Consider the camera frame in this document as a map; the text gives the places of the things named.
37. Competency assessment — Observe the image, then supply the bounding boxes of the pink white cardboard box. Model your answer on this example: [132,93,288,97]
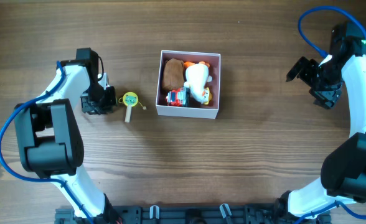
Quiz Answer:
[156,50,221,119]

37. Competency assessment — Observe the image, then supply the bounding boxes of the left blue cable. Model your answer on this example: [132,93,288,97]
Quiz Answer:
[0,60,95,224]

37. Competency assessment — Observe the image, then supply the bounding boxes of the white orange plush duck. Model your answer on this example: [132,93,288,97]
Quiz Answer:
[184,61,212,105]

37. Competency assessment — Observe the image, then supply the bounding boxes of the red toy fire truck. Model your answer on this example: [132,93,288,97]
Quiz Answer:
[166,87,190,107]

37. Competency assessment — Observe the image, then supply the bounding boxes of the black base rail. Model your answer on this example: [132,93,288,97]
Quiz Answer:
[54,203,332,224]

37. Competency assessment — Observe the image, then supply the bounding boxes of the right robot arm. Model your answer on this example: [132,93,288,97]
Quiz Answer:
[277,21,366,220]

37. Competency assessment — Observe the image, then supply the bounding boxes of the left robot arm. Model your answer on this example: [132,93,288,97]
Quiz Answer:
[14,48,123,223]

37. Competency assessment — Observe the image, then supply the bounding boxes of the brown plush bear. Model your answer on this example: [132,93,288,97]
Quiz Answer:
[161,58,185,92]

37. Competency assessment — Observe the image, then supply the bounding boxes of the yellow wooden rattle drum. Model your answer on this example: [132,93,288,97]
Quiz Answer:
[118,91,147,123]

